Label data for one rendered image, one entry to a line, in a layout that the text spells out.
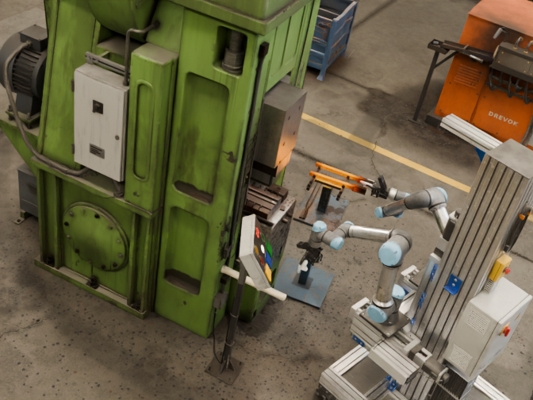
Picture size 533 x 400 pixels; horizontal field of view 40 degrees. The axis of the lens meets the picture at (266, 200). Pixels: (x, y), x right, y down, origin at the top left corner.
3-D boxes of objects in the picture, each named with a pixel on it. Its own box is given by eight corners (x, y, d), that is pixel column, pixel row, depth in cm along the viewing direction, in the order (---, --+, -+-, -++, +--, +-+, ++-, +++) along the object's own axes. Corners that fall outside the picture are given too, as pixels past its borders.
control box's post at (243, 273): (228, 367, 484) (252, 247, 418) (226, 371, 481) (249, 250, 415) (224, 364, 485) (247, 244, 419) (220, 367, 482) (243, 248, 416)
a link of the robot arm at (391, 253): (395, 315, 415) (412, 239, 384) (381, 329, 405) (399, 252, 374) (377, 305, 421) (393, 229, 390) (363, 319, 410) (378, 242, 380)
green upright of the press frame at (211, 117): (224, 316, 518) (279, 14, 378) (206, 340, 499) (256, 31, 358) (172, 290, 530) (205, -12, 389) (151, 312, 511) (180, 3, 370)
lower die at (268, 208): (279, 205, 478) (281, 196, 473) (266, 221, 463) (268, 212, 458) (224, 182, 489) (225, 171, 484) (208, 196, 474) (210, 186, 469)
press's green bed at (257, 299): (274, 294, 543) (284, 248, 515) (251, 325, 515) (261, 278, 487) (209, 263, 558) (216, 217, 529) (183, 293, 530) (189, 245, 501)
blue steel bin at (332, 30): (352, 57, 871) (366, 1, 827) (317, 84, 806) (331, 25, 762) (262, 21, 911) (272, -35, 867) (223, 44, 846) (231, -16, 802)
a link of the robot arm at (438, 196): (446, 273, 455) (416, 194, 471) (465, 268, 461) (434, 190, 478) (458, 267, 445) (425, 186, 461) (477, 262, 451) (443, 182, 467)
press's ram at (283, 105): (301, 140, 461) (312, 85, 436) (274, 169, 432) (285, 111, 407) (242, 117, 472) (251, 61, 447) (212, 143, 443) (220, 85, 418)
